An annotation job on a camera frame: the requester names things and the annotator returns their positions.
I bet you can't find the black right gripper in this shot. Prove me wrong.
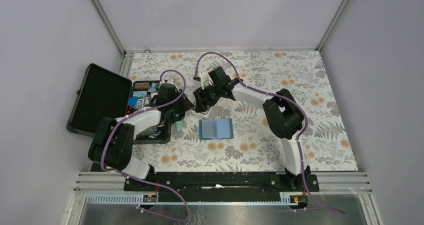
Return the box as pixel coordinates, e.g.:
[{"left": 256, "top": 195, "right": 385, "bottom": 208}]
[{"left": 193, "top": 82, "right": 223, "bottom": 114}]

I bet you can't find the blue leather card holder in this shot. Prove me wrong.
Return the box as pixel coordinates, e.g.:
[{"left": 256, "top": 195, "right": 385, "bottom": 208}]
[{"left": 198, "top": 118, "right": 234, "bottom": 141}]

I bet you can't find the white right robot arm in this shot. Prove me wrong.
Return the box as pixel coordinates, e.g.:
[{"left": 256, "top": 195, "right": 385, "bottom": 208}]
[{"left": 193, "top": 66, "right": 307, "bottom": 191}]

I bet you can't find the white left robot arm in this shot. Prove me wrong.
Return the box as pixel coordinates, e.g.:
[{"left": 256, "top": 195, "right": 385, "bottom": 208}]
[{"left": 88, "top": 83, "right": 194, "bottom": 191}]

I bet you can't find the white rectangular plastic tray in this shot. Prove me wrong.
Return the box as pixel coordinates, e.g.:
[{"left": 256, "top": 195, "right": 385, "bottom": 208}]
[{"left": 191, "top": 94, "right": 211, "bottom": 116}]

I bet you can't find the blue round poker chip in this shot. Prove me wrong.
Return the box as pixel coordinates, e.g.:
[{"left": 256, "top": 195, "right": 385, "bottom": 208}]
[{"left": 127, "top": 96, "right": 138, "bottom": 107}]

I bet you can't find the floral patterned table mat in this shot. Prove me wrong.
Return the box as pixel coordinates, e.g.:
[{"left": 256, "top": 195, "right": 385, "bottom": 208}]
[{"left": 128, "top": 51, "right": 358, "bottom": 172}]

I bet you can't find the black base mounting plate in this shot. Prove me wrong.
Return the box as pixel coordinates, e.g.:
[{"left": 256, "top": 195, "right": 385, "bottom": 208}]
[{"left": 123, "top": 171, "right": 320, "bottom": 203}]

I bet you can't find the black open carrying case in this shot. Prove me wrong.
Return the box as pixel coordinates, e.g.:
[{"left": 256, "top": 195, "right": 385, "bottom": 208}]
[{"left": 66, "top": 63, "right": 176, "bottom": 145}]

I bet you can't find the mint green case handle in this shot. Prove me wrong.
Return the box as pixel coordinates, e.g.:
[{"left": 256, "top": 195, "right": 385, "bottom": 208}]
[{"left": 175, "top": 120, "right": 183, "bottom": 132}]

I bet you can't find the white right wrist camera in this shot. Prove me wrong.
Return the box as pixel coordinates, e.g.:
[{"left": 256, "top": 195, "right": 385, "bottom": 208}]
[{"left": 193, "top": 72, "right": 213, "bottom": 86}]

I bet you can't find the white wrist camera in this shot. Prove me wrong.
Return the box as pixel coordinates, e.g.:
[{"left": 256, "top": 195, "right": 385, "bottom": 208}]
[
  {"left": 160, "top": 78, "right": 177, "bottom": 87},
  {"left": 193, "top": 72, "right": 213, "bottom": 86}
]

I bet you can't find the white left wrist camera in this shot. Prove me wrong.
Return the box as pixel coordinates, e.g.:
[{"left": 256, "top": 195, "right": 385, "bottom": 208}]
[{"left": 160, "top": 78, "right": 177, "bottom": 87}]

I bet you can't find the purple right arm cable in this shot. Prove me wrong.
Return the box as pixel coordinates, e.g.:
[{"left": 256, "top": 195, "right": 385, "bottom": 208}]
[{"left": 193, "top": 52, "right": 347, "bottom": 218}]

